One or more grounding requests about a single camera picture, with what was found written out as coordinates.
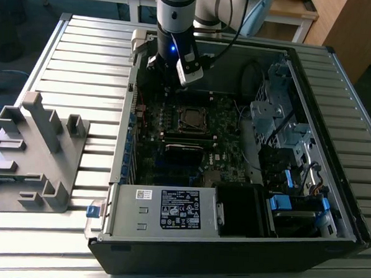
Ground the metal socket cover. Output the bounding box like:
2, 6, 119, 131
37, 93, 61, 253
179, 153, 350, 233
175, 104, 212, 133

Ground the green motherboard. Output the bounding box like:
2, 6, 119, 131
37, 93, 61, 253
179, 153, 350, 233
130, 85, 270, 192

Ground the black RAM slot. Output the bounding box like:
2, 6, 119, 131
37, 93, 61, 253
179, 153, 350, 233
164, 131, 214, 139

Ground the metal drive cage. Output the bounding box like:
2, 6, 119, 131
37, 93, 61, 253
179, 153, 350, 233
245, 60, 321, 159

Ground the metal locking lever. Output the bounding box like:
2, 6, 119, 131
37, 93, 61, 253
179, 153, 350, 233
178, 121, 201, 131

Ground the brown chipset heatsink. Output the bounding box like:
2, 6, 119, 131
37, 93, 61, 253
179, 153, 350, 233
201, 169, 222, 187

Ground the blue floor cable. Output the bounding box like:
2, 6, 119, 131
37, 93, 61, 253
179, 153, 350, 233
0, 68, 30, 79

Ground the wooden cabinet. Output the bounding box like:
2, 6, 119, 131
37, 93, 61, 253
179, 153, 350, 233
302, 0, 371, 86

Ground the blue disk carrier clip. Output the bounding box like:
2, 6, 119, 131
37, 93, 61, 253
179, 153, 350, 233
282, 169, 297, 190

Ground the beige case latch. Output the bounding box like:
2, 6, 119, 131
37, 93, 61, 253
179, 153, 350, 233
128, 29, 155, 64

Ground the blue case latch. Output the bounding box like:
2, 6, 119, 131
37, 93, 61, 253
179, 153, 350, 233
86, 203, 103, 220

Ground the grey parts rack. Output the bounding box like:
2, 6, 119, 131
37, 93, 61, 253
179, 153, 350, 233
0, 89, 93, 217

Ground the black PC case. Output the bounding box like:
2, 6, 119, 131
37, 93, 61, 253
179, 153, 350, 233
81, 26, 371, 278

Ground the CPU socket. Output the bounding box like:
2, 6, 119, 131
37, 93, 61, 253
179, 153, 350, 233
175, 104, 213, 134

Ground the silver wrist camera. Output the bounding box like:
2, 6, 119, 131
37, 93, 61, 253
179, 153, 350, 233
175, 50, 206, 88

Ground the black wire bundle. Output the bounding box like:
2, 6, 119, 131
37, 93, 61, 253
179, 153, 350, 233
300, 159, 332, 198

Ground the black looped wire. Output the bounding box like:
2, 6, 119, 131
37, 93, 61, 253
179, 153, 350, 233
238, 58, 268, 104

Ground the silver power supply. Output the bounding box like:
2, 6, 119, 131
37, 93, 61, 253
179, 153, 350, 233
101, 181, 226, 242

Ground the hard disk in blue carrier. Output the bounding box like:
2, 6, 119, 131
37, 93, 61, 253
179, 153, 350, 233
266, 193, 332, 240

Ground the silver CPU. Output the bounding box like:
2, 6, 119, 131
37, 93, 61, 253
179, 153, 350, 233
183, 109, 204, 129

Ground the black graphics card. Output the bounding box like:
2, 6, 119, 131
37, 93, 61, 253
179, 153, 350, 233
162, 142, 206, 178

